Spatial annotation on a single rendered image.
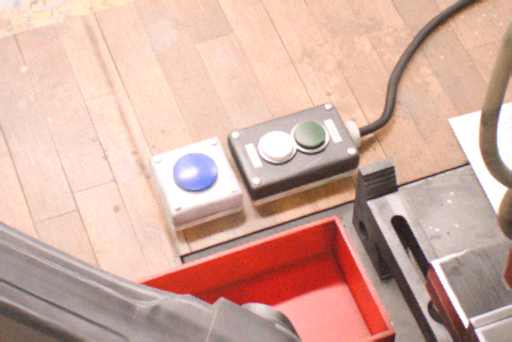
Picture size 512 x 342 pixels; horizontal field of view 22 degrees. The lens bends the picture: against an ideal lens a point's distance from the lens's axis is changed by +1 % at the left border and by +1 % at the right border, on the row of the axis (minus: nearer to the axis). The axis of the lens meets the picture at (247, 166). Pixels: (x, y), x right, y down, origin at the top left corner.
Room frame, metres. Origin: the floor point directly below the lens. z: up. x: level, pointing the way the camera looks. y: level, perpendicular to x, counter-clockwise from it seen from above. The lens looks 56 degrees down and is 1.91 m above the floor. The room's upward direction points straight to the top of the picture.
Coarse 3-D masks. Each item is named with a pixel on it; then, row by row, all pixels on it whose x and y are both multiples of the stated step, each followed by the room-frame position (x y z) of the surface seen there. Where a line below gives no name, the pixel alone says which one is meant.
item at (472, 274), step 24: (504, 240) 0.45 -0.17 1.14; (432, 264) 0.43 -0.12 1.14; (456, 264) 0.43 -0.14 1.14; (480, 264) 0.43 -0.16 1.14; (504, 264) 0.43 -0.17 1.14; (432, 288) 0.43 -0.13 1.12; (456, 288) 0.42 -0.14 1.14; (480, 288) 0.42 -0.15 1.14; (504, 288) 0.42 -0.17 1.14; (456, 312) 0.40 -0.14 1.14; (480, 312) 0.40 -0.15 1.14; (504, 312) 0.38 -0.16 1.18; (456, 336) 0.39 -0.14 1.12; (480, 336) 0.36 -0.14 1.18; (504, 336) 0.36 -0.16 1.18
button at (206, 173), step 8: (184, 160) 0.66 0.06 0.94; (192, 160) 0.66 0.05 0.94; (200, 160) 0.66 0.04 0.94; (208, 160) 0.66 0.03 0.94; (176, 168) 0.65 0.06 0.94; (184, 168) 0.65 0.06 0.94; (192, 168) 0.65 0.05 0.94; (200, 168) 0.65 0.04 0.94; (208, 168) 0.65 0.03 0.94; (216, 168) 0.65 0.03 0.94; (176, 176) 0.64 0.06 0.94; (184, 176) 0.64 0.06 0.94; (192, 176) 0.64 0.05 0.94; (200, 176) 0.64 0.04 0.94; (208, 176) 0.64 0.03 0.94; (216, 176) 0.64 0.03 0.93; (184, 184) 0.63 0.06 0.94; (192, 184) 0.63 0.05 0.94; (200, 184) 0.63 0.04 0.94; (208, 184) 0.63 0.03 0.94
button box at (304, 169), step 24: (432, 24) 0.84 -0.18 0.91; (408, 48) 0.81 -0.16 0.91; (288, 120) 0.71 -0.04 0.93; (312, 120) 0.71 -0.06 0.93; (336, 120) 0.70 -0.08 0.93; (384, 120) 0.72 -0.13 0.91; (240, 144) 0.68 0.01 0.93; (336, 144) 0.68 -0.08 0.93; (360, 144) 0.69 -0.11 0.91; (240, 168) 0.66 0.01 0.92; (264, 168) 0.65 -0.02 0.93; (288, 168) 0.65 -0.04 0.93; (312, 168) 0.65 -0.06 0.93; (336, 168) 0.66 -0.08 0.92; (264, 192) 0.63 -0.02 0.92; (288, 192) 0.64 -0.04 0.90
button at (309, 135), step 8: (296, 128) 0.69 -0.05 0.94; (304, 128) 0.69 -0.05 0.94; (312, 128) 0.69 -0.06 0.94; (320, 128) 0.69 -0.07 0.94; (296, 136) 0.68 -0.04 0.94; (304, 136) 0.68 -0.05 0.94; (312, 136) 0.68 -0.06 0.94; (320, 136) 0.68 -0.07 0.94; (304, 144) 0.67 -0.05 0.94; (312, 144) 0.67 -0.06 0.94; (320, 144) 0.67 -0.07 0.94
